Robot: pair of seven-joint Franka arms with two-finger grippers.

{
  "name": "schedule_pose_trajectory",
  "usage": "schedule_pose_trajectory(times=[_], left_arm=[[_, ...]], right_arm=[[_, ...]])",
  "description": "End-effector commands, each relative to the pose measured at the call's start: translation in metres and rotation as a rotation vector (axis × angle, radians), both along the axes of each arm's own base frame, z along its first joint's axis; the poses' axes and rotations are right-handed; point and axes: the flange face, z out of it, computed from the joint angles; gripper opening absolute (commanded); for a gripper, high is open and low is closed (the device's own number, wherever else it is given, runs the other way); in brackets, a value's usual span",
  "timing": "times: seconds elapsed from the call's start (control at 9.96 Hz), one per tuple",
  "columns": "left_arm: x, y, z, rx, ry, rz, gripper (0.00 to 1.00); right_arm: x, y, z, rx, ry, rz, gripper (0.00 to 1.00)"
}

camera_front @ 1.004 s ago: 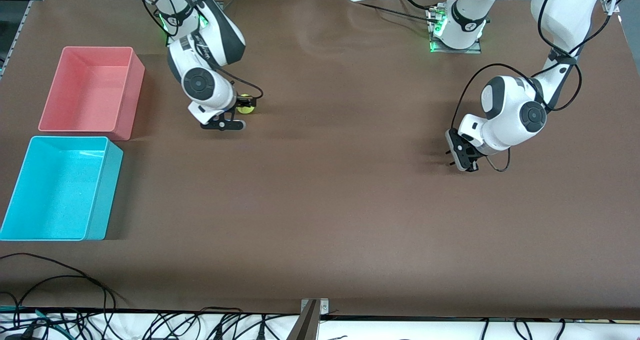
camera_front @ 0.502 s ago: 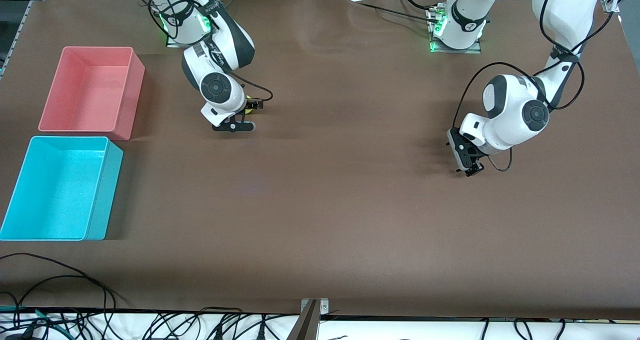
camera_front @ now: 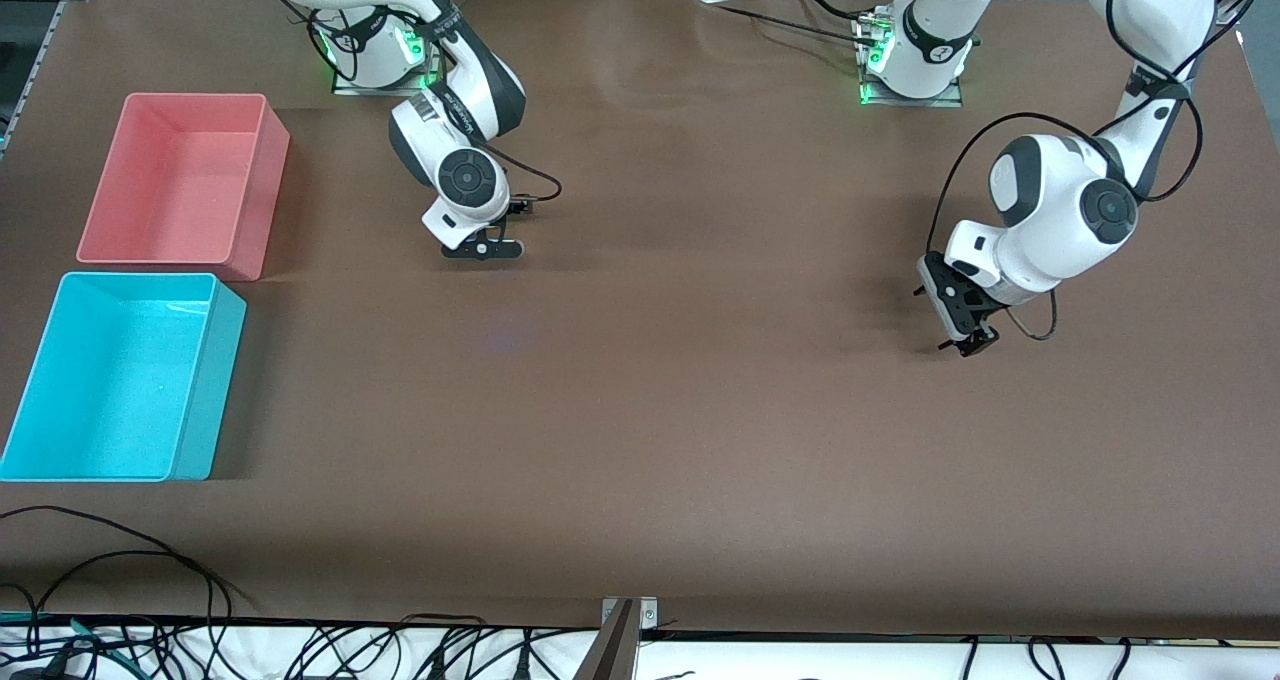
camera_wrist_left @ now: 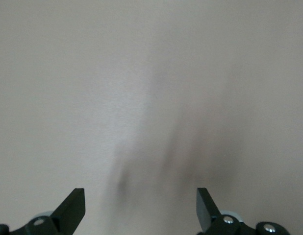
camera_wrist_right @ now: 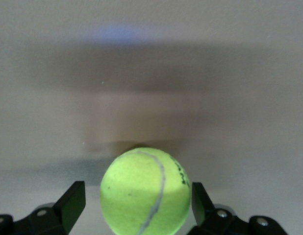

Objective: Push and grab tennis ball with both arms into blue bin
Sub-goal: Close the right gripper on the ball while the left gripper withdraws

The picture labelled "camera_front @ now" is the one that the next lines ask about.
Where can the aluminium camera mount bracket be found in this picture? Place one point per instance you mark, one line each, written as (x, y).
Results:
(620, 650)

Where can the pink plastic bin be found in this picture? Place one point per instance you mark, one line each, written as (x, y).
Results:
(190, 185)

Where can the blue plastic bin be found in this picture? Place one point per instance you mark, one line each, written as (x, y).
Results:
(110, 380)

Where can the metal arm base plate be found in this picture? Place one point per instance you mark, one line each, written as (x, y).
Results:
(915, 103)
(434, 20)

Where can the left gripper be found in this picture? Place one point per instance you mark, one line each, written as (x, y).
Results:
(974, 322)

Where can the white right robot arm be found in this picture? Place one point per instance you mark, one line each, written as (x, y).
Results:
(470, 175)

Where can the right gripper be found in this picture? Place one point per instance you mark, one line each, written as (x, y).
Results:
(517, 207)

